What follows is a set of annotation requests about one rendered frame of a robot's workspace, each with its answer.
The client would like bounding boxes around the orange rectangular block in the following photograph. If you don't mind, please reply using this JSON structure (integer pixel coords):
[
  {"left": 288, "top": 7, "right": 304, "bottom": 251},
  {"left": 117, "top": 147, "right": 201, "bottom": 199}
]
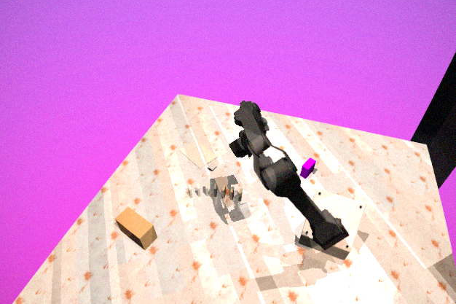
[{"left": 115, "top": 207, "right": 157, "bottom": 251}]

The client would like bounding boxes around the magenta rectangular block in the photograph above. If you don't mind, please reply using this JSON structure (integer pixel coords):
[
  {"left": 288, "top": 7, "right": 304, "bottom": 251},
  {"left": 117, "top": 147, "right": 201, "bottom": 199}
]
[{"left": 300, "top": 157, "right": 316, "bottom": 179}]

